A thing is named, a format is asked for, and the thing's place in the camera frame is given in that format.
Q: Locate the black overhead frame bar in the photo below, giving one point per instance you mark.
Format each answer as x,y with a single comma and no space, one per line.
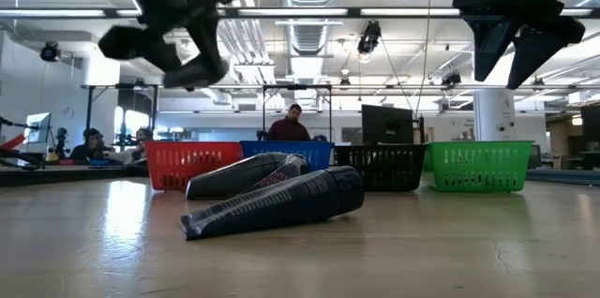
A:
300,12

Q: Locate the black ceiling camera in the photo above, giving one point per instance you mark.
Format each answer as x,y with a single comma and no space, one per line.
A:
49,52
369,38

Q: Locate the black computer monitor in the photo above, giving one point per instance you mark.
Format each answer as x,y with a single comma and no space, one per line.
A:
386,124

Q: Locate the large dark tube white print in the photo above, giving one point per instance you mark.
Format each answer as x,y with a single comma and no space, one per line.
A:
276,204

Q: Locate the blue plastic basket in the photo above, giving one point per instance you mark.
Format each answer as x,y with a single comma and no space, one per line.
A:
300,150

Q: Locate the dark plain tube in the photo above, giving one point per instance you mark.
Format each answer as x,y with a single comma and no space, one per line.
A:
234,176

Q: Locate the red plastic basket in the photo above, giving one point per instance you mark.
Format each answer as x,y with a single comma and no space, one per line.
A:
192,164

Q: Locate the silver ventilation duct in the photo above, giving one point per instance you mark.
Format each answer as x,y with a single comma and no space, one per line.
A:
307,3

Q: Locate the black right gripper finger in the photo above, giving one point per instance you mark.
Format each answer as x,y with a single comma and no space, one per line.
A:
490,40
534,54

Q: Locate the green plastic basket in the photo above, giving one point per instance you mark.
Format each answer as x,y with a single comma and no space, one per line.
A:
480,164

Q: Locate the red object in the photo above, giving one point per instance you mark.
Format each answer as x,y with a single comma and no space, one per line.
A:
11,142

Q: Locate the person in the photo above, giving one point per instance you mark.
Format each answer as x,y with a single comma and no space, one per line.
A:
89,148
138,145
288,129

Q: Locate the dark tube with red print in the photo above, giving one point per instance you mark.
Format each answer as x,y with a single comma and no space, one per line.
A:
286,174

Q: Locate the blue flat tray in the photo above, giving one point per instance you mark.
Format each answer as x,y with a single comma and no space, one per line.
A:
567,176

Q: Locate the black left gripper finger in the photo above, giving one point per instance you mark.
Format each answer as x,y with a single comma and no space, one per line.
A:
206,59
136,45

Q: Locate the white pillar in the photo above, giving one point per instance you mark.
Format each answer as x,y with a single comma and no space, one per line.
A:
492,117

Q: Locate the black plastic basket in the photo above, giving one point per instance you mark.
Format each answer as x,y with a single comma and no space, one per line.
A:
382,167

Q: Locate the small bright monitor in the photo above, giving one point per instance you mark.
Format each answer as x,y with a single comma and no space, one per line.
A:
40,127

